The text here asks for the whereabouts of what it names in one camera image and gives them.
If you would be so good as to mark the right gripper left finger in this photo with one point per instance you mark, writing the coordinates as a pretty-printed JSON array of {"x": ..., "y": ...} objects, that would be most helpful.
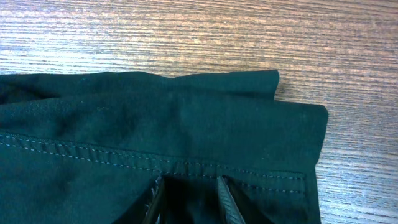
[{"x": 155, "y": 208}]

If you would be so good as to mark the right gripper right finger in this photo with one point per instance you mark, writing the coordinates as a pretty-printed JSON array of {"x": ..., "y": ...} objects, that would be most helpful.
[{"x": 229, "y": 210}]

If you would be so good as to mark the black shorts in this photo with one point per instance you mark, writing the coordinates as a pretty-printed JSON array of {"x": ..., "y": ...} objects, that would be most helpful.
[{"x": 88, "y": 148}]

